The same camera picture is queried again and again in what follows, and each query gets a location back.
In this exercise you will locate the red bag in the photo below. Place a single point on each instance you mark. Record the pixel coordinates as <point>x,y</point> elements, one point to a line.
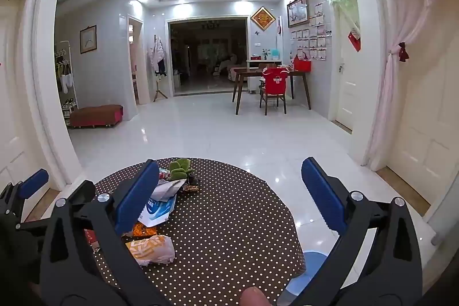
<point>302,64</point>

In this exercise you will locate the yellow and white food wrapper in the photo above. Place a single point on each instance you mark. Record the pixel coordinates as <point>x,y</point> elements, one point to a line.
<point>154,248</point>

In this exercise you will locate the blue plastic bin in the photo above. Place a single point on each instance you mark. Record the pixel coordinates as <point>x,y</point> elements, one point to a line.
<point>315,264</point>

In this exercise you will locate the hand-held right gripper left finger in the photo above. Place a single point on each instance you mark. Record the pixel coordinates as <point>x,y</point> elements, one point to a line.
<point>138,198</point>

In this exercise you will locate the red diamond wall decoration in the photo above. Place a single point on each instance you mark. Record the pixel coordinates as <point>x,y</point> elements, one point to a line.
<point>263,18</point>

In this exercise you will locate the red shirt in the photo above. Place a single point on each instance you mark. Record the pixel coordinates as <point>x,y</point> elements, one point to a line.
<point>275,80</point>

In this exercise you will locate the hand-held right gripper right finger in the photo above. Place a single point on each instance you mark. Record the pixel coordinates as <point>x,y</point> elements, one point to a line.
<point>322,198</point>

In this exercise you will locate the white sideboard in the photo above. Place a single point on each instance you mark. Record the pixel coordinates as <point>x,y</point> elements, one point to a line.
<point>252,82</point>

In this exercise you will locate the brown bench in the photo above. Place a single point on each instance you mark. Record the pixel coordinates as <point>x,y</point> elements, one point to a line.
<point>96,114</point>

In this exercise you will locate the red door ornament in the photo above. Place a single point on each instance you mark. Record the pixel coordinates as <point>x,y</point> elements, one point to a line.
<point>354,39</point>

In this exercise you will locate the pink curtain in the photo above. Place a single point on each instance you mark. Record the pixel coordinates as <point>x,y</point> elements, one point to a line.
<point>387,91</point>

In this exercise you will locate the round table with dotted cloth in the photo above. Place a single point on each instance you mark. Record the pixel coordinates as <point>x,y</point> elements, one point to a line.
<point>222,220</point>

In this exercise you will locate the wall of certificates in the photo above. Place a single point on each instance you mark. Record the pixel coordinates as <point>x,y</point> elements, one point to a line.
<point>317,37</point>

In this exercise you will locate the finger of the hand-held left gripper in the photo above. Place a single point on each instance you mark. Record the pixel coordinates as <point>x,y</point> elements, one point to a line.
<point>83,192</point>
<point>34,181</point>

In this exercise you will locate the small framed wall picture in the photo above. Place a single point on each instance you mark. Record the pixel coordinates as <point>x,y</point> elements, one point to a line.
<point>88,39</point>

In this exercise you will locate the light blue box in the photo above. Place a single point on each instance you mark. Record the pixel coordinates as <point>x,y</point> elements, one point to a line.
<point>275,54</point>

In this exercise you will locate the small red and white packet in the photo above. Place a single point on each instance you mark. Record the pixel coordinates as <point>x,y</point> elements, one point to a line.
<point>164,173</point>

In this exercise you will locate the coat stand with clothes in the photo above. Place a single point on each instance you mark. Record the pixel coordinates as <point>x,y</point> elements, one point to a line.
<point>157,53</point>

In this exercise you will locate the white panelled door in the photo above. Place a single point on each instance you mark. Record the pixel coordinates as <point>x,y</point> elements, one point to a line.
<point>426,126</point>

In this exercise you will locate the blue and white packet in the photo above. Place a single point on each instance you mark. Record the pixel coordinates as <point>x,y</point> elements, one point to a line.
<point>159,211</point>

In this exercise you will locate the light sofa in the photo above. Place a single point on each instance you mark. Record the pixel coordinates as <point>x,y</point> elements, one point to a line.
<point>231,67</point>

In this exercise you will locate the wooden chair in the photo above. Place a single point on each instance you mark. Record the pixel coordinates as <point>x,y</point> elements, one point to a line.
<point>274,100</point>

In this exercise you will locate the red bow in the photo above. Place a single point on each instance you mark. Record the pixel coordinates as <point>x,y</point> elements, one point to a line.
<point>403,52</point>

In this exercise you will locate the wooden dining table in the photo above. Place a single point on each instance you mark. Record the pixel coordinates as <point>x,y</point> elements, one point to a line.
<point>247,73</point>

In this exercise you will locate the dark snack packet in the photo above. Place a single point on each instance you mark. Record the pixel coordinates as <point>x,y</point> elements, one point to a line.
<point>193,183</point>

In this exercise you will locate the person's right hand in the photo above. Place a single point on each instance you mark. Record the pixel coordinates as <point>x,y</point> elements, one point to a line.
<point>253,297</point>

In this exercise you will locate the green potted plant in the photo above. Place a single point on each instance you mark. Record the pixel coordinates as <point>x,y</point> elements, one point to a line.
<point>179,168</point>

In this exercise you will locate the orange snack wrapper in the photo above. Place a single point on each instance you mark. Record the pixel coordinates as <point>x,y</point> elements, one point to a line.
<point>143,230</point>

